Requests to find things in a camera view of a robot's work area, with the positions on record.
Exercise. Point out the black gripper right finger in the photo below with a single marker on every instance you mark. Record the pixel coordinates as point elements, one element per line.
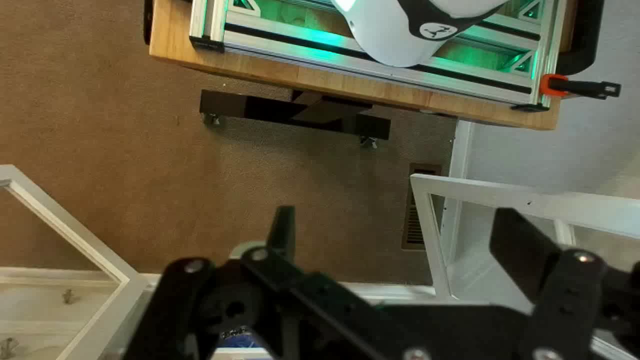
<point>565,288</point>

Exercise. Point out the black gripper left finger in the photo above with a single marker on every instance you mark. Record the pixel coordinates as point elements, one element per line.
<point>302,314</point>

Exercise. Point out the white shelf cabinet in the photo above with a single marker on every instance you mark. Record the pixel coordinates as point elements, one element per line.
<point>508,282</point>

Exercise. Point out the white cabinet door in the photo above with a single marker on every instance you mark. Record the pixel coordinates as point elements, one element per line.
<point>65,294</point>

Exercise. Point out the orange clamp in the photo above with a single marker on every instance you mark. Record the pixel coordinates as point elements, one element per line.
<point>562,86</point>

